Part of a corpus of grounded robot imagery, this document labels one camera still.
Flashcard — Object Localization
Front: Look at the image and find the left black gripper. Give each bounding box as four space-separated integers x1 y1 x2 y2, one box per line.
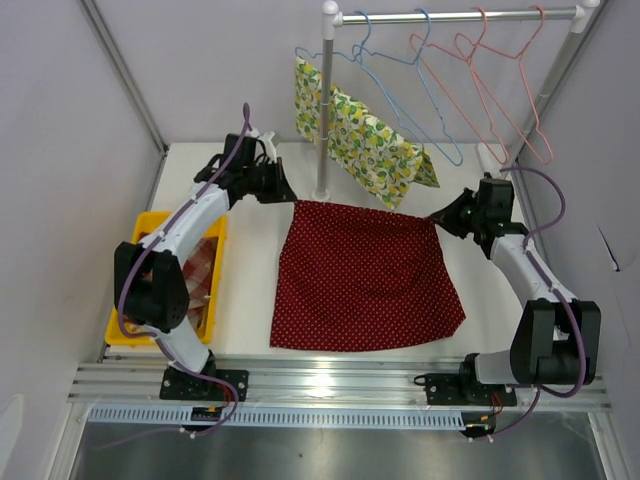
242 158 296 205

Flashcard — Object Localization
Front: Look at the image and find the lemon print skirt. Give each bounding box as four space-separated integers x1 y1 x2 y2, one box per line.
294 57 440 209

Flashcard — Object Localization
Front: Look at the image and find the red polka dot skirt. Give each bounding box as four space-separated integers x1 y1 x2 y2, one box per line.
269 201 466 353

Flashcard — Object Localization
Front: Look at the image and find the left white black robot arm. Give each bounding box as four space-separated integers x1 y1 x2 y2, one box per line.
114 129 296 400

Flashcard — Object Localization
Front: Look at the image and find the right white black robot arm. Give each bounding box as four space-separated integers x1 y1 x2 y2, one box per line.
429 176 601 404

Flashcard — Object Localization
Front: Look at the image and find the red plaid cloth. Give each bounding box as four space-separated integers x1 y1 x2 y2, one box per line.
182 237 218 330

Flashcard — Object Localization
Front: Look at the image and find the yellow plastic tray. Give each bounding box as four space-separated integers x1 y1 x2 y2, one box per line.
104 211 227 348

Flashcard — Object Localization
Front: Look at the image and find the clothes rack metal white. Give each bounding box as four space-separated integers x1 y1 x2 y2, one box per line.
312 1 601 202

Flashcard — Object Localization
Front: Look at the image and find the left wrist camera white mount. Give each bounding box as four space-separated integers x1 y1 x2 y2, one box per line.
249 129 279 162

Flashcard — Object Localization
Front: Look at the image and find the pink wire hanger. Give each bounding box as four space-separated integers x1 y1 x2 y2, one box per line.
409 6 511 166
454 5 554 165

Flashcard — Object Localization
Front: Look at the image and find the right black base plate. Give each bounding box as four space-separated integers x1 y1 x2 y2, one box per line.
414 373 517 407

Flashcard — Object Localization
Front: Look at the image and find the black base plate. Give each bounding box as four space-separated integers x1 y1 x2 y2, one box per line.
414 373 517 407
159 367 249 402

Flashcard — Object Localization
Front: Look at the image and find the aluminium mounting rail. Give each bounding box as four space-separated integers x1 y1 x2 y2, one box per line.
66 355 614 413

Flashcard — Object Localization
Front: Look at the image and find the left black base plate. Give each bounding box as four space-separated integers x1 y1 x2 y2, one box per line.
159 367 249 402

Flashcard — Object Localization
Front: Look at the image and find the white slotted cable duct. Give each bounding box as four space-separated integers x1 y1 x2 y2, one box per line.
88 404 466 431

